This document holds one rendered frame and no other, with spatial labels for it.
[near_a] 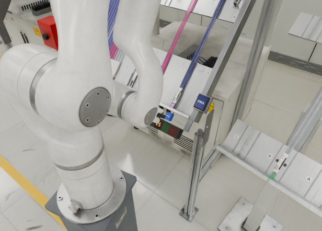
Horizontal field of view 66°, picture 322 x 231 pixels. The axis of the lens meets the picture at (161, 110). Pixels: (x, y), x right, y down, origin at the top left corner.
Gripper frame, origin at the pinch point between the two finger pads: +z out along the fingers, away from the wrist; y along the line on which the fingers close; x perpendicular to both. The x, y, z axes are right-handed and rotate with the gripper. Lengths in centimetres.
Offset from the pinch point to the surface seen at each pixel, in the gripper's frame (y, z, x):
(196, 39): -32, 70, 49
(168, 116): 0.3, 9.0, -0.1
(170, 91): -3.8, 10.2, 9.0
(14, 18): -176, 43, 14
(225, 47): 9.3, 9.0, 30.7
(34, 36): -153, 49, 8
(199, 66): 2.6, 10.2, 21.4
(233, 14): 6.1, 10.2, 43.2
